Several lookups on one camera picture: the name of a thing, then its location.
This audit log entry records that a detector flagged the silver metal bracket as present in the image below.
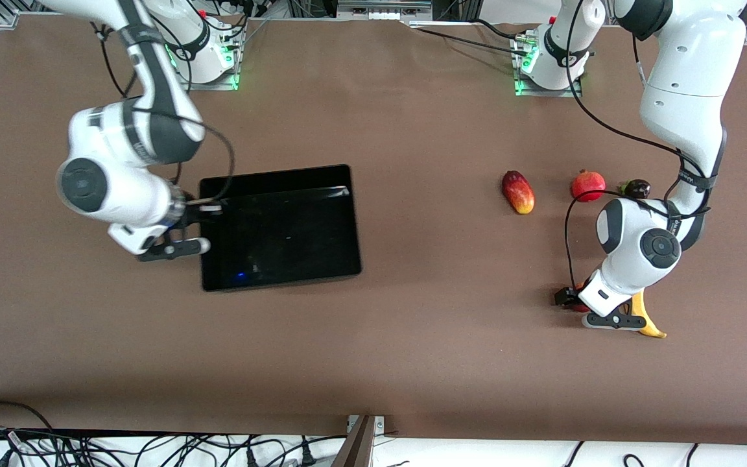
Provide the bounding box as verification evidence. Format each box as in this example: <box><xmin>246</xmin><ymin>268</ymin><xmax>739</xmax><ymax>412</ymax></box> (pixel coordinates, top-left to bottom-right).
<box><xmin>346</xmin><ymin>415</ymin><xmax>387</xmax><ymax>434</ymax></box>

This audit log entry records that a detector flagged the yellow banana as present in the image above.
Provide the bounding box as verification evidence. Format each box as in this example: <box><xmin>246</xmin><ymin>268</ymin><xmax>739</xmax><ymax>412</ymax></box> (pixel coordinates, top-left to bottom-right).
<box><xmin>628</xmin><ymin>291</ymin><xmax>668</xmax><ymax>339</ymax></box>

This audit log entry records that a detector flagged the brown table mat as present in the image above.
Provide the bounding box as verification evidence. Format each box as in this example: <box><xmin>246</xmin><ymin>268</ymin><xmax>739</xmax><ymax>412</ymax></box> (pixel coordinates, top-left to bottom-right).
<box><xmin>0</xmin><ymin>13</ymin><xmax>747</xmax><ymax>448</ymax></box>

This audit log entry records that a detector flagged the red yellow mango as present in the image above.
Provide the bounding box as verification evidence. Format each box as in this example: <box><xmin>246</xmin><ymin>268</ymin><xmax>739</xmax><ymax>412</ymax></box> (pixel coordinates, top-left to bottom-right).
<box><xmin>501</xmin><ymin>170</ymin><xmax>536</xmax><ymax>215</ymax></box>

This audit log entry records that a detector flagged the aluminium arm base plate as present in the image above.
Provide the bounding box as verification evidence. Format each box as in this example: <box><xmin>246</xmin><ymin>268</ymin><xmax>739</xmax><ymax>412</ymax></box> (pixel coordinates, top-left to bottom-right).
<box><xmin>512</xmin><ymin>31</ymin><xmax>584</xmax><ymax>98</ymax></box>
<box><xmin>172</xmin><ymin>26</ymin><xmax>241</xmax><ymax>91</ymax></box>

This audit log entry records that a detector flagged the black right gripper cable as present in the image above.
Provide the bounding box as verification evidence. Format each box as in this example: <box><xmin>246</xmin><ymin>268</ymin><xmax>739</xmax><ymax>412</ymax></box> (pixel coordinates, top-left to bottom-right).
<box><xmin>128</xmin><ymin>107</ymin><xmax>237</xmax><ymax>215</ymax></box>

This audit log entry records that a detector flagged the short black table cable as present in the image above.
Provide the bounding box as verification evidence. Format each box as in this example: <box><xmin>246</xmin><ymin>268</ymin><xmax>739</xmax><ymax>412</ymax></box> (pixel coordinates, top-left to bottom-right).
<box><xmin>474</xmin><ymin>18</ymin><xmax>536</xmax><ymax>41</ymax></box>

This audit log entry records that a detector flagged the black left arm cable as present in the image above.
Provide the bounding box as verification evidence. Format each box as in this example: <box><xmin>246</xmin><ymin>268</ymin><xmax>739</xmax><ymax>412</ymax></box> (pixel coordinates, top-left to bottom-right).
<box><xmin>565</xmin><ymin>0</ymin><xmax>715</xmax><ymax>293</ymax></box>

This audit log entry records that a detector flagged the black looped floor cable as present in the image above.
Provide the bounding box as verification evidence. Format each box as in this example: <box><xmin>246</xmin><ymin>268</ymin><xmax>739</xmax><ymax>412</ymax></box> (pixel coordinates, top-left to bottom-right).
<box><xmin>0</xmin><ymin>401</ymin><xmax>55</xmax><ymax>434</ymax></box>

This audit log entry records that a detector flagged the red pomegranate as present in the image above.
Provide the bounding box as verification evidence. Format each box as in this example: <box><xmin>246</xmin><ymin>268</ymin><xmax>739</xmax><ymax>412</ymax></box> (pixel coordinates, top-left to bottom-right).
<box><xmin>571</xmin><ymin>169</ymin><xmax>607</xmax><ymax>203</ymax></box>

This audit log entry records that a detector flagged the dark metal post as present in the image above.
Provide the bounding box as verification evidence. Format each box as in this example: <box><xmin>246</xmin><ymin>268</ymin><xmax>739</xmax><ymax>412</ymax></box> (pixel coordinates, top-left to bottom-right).
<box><xmin>331</xmin><ymin>415</ymin><xmax>377</xmax><ymax>467</ymax></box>

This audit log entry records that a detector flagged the black plastic box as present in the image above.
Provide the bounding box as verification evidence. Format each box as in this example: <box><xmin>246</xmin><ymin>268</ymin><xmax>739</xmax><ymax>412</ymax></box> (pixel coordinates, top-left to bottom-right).
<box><xmin>198</xmin><ymin>164</ymin><xmax>362</xmax><ymax>293</ymax></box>

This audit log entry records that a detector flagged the long black table cable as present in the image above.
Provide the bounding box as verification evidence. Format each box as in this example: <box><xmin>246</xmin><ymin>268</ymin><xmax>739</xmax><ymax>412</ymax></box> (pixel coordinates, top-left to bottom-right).
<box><xmin>410</xmin><ymin>27</ymin><xmax>530</xmax><ymax>56</ymax></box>

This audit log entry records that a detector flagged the silver metal frame device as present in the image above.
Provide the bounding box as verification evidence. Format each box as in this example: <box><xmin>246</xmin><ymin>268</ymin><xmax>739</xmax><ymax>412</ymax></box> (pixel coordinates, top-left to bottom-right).
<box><xmin>338</xmin><ymin>0</ymin><xmax>433</xmax><ymax>19</ymax></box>

